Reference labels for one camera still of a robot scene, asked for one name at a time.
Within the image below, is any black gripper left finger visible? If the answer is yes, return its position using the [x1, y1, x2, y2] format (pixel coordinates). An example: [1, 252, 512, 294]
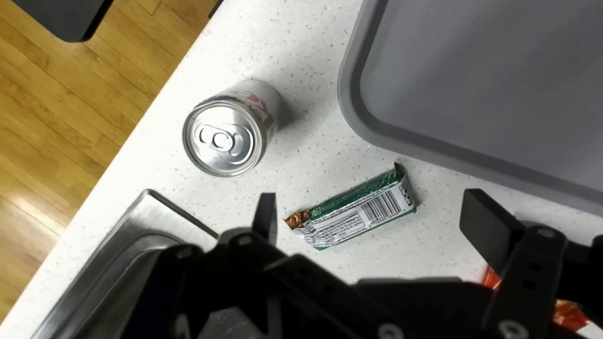
[118, 192, 392, 339]

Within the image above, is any gray plastic tray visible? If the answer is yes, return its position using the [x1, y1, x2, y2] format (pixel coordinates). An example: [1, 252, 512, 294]
[337, 0, 603, 218]

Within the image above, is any stainless steel sink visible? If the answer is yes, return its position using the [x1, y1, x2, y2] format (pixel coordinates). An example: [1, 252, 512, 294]
[30, 186, 222, 339]

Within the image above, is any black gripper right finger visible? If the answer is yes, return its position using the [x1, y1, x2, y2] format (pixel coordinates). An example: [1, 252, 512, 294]
[458, 186, 603, 339]

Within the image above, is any flat orange chip bag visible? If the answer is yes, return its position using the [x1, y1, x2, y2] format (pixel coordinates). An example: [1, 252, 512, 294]
[480, 265, 593, 335]

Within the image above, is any black cart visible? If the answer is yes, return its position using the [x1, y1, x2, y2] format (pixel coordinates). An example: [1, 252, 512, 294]
[11, 0, 115, 43]

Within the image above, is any green candy bar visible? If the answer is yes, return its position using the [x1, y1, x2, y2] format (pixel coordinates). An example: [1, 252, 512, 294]
[284, 160, 420, 252]

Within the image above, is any silver red soda can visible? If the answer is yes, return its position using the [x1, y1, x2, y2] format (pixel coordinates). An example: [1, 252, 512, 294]
[181, 77, 290, 179]

